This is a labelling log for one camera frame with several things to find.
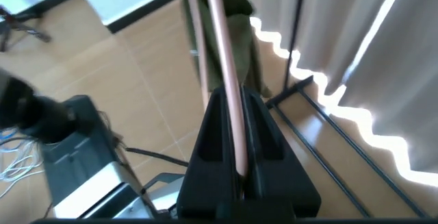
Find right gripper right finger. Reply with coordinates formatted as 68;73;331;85
241;86;322;218

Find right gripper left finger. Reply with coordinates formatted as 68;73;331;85
177;86;240;218

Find pink clothes hanger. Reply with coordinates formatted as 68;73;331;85
183;0;249;177

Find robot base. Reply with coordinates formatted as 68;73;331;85
40;95;188;220

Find black clothes rack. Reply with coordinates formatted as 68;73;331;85
265;0;428;218

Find black cable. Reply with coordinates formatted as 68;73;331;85
125;147;190;168

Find white cable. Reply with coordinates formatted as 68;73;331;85
0;127;45;199

